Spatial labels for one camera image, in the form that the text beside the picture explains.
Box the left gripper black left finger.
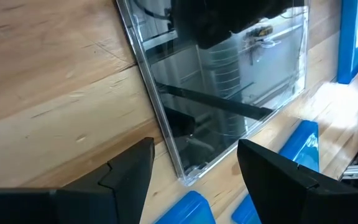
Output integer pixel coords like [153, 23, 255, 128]
[0, 136, 155, 224]

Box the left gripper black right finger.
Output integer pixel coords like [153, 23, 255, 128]
[236, 139, 358, 224]

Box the blue Blu-ray case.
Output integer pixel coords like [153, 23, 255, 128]
[336, 0, 358, 85]
[153, 190, 216, 224]
[231, 120, 320, 224]

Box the clear black CD jewel case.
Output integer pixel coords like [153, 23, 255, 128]
[115, 0, 310, 187]

